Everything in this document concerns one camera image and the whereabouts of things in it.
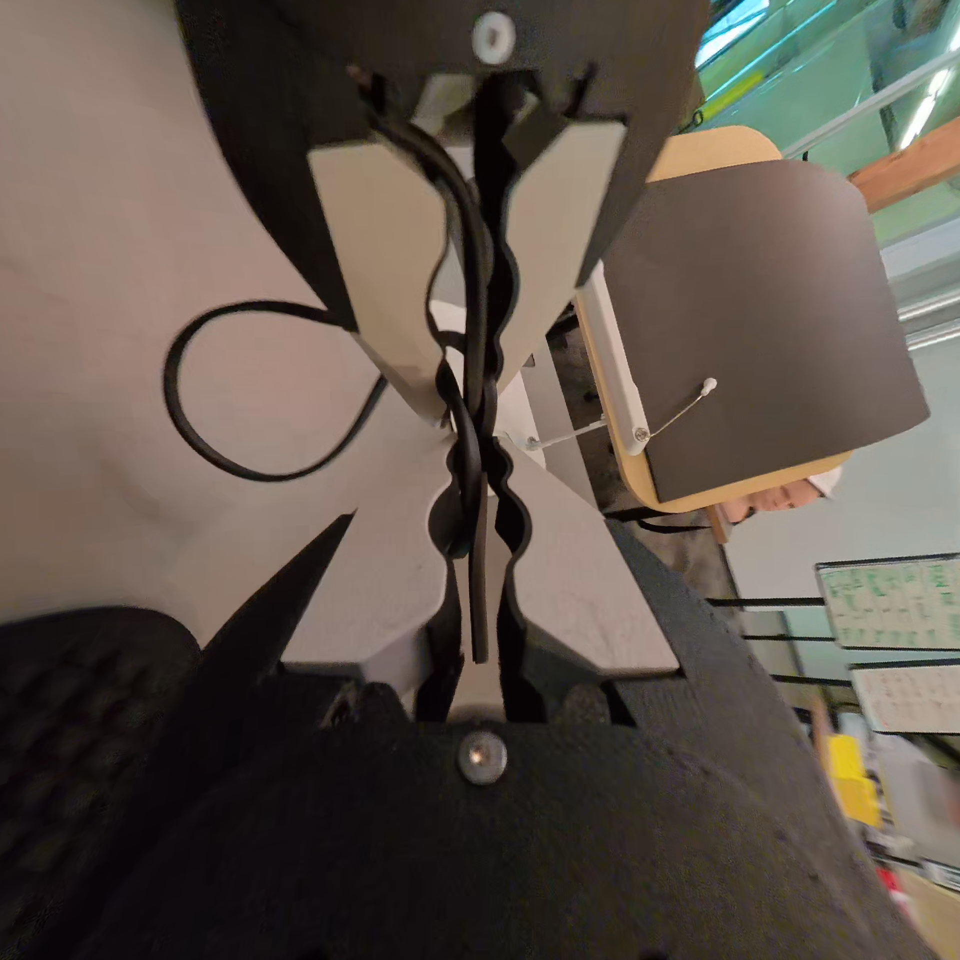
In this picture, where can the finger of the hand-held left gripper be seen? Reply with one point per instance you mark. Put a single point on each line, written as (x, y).
(562, 217)
(382, 247)

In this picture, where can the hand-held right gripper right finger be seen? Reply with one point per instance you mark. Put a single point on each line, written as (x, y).
(592, 600)

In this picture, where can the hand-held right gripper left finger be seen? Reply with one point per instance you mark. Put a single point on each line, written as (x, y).
(375, 592)

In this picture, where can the whiteboard on stand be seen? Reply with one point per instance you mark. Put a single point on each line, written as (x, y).
(885, 600)
(907, 697)

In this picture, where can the small yellow bin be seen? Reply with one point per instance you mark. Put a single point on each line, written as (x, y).
(855, 780)

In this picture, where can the black padded armrest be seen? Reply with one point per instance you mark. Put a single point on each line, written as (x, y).
(75, 750)

